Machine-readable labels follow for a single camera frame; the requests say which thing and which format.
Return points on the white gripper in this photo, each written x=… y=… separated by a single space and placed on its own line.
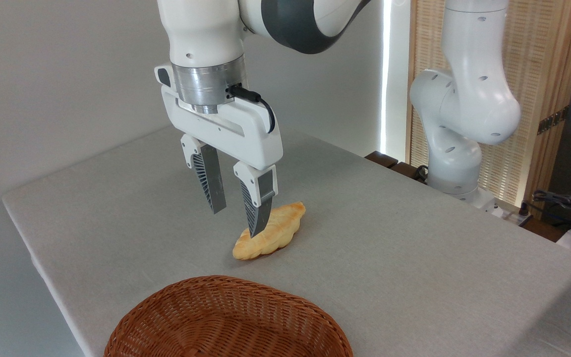
x=236 y=131

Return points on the golden croissant bread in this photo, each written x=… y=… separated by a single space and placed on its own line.
x=275 y=233

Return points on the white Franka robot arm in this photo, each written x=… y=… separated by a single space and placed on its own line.
x=466 y=99

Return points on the brown wicker basket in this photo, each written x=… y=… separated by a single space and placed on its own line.
x=226 y=322

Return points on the dark brown wooden bench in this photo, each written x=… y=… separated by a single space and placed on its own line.
x=394 y=164

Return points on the grey tablecloth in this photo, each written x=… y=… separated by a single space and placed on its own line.
x=389 y=248

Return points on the vertical white light strip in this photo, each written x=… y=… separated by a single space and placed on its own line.
x=385 y=74

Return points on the metal screen hinge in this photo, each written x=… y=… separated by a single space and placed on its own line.
x=553 y=120

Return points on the wooden slatted folding screen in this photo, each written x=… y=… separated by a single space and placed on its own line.
x=538 y=49

